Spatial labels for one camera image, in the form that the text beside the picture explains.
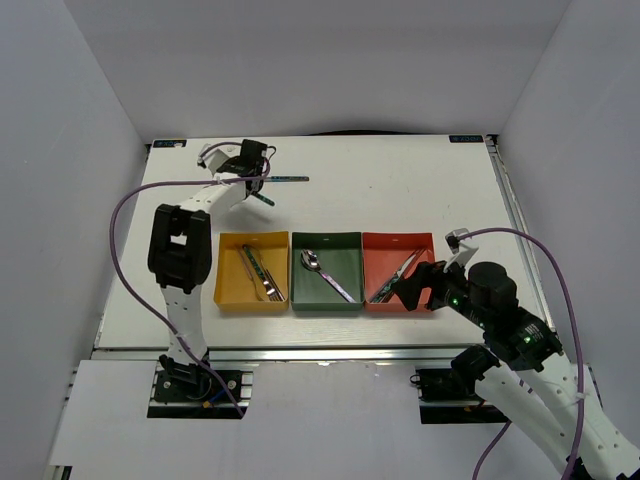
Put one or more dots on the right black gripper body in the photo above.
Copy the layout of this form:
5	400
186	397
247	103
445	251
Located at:
449	289

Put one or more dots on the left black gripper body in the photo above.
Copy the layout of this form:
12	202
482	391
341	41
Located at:
260	185

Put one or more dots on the dark handled knife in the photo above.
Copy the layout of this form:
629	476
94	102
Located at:
385	292

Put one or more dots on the teal handled knife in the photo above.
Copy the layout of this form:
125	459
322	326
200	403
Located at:
384	292

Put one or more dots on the teal handled spoon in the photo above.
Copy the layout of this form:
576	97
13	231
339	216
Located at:
264	199

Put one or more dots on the pink handled knife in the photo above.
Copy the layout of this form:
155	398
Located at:
409	262

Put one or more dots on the pink handled spoon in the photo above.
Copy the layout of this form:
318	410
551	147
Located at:
310	261

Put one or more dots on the dark handled fork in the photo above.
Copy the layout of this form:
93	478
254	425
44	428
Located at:
276	294

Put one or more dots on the teal handled fork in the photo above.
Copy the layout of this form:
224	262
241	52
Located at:
251	252

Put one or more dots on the pink handled fork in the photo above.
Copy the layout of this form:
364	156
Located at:
257	285

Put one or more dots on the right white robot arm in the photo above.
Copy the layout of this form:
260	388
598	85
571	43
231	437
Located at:
522	370

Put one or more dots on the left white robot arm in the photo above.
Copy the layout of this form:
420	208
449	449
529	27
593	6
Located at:
180	251

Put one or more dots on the red plastic bin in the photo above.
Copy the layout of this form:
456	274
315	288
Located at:
383	253

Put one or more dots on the green plastic bin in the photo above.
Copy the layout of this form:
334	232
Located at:
340	256

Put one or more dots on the yellow plastic bin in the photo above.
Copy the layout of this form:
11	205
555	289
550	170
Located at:
234	292

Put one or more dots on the dark handled spoon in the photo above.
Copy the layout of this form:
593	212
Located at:
287	179

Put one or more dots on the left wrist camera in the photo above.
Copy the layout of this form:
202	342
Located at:
213	156

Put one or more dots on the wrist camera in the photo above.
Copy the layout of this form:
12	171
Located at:
213	156
462	248

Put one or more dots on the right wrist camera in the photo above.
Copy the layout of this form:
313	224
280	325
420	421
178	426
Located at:
462	248

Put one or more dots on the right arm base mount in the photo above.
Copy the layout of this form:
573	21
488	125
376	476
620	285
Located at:
447	395

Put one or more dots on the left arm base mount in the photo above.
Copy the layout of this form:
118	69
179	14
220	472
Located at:
190	392

